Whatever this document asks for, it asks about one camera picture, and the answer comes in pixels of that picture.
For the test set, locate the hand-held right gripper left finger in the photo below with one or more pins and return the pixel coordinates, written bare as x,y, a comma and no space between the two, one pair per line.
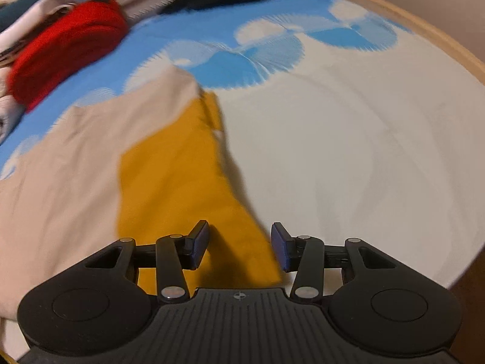
199,246

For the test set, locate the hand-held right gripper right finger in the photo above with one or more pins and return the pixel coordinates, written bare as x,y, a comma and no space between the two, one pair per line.
280,248

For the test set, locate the beige and yellow hooded jacket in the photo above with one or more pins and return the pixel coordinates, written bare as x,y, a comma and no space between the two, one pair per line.
75,182

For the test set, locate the blue and white printed bedsheet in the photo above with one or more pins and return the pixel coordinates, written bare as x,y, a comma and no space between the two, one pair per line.
341,140

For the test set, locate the red fleece blanket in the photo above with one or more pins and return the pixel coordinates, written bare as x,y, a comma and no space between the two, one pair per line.
64,49

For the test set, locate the white fleece blanket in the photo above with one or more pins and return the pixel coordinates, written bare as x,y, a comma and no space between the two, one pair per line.
22,26

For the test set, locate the wooden bed frame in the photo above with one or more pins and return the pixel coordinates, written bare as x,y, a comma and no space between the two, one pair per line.
435,34

